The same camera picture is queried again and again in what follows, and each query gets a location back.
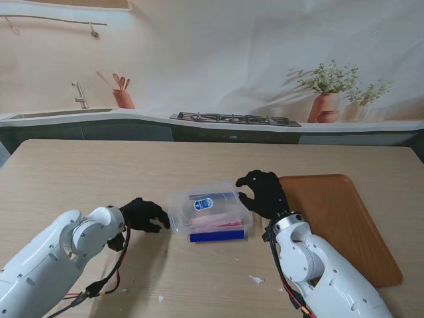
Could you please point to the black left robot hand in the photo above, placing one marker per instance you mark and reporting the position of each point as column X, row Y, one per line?
column 140, row 213

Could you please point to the brown wooden tray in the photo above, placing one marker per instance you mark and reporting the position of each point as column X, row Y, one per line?
column 331, row 205

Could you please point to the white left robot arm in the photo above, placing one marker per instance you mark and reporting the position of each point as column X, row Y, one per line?
column 43, row 265

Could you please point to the clear lid with blue label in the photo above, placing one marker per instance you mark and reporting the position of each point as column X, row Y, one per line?
column 185, row 205

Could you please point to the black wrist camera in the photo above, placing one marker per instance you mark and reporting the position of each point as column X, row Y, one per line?
column 266, row 235
column 116, row 243

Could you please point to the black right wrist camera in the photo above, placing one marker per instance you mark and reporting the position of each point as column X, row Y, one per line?
column 266, row 235

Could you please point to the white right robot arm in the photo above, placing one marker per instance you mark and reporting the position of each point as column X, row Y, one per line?
column 324, row 265

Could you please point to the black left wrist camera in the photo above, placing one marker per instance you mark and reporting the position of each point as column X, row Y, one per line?
column 116, row 243

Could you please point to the pink bacon slices stack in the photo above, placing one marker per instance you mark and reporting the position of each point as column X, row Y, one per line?
column 218, row 221

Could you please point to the clear container with blue clips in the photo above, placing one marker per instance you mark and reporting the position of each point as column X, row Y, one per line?
column 217, row 236

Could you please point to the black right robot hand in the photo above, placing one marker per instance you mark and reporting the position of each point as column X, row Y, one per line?
column 268, row 195

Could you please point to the large white paper scrap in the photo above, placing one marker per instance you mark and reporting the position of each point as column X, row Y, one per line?
column 256, row 280

